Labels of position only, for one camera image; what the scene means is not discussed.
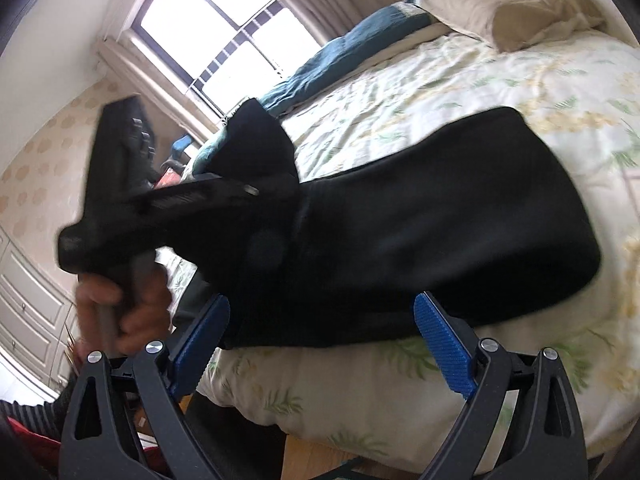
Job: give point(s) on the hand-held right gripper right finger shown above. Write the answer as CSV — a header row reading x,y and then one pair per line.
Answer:
x,y
445,345

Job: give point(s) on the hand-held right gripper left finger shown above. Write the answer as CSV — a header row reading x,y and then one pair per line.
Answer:
x,y
202,340

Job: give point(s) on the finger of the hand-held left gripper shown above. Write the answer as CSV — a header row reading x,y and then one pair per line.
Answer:
x,y
205,192

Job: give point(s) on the black pants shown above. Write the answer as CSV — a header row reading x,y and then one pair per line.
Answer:
x,y
425,220

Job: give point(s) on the person's left hand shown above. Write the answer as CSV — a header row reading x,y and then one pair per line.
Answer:
x,y
145,310

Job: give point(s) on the blue box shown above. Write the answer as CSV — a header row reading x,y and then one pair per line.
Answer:
x,y
182,146

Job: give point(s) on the white panelled cabinet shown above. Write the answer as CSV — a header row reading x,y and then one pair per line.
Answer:
x,y
30,300

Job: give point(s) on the striped grey cloth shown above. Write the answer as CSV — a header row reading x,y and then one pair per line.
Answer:
x,y
35,412

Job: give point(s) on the blue blanket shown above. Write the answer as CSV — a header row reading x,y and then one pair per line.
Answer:
x,y
340,60

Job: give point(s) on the bed with floral sheet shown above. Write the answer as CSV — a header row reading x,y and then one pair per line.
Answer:
x,y
450,85

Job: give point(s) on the beige pillow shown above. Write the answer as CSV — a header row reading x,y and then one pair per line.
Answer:
x,y
510,0

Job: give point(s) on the window with black frame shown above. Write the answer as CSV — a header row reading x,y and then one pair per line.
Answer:
x,y
220,35

